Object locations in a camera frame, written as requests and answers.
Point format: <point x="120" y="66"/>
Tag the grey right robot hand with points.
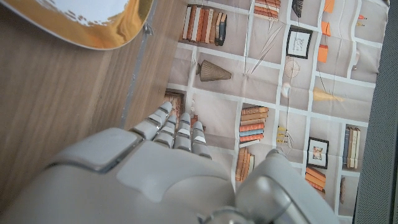
<point x="149" y="186"/>

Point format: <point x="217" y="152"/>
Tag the white plastic plate gold rim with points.
<point x="109" y="34"/>

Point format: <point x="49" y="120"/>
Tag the printed bookshelf backdrop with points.
<point x="264" y="84"/>

